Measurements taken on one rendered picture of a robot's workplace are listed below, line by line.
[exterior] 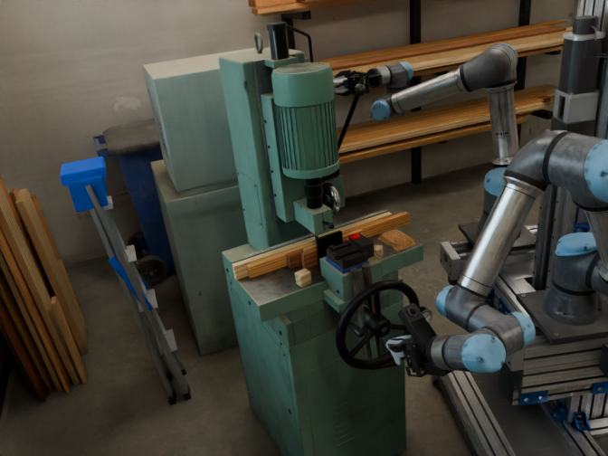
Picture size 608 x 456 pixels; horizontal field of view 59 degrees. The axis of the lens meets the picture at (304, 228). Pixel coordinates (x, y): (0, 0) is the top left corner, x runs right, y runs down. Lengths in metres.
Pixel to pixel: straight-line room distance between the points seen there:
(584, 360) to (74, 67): 3.20
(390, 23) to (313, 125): 2.82
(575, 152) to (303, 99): 0.71
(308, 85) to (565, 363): 1.06
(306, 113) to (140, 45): 2.37
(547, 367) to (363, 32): 3.04
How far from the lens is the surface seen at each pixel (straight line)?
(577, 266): 1.58
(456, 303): 1.29
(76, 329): 3.13
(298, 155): 1.59
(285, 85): 1.54
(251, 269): 1.71
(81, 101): 3.84
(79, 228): 4.09
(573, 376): 1.79
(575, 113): 1.71
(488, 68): 1.91
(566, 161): 1.22
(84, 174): 2.19
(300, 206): 1.75
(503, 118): 2.05
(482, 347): 1.13
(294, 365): 1.77
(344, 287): 1.58
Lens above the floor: 1.78
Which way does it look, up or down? 26 degrees down
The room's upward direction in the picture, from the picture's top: 6 degrees counter-clockwise
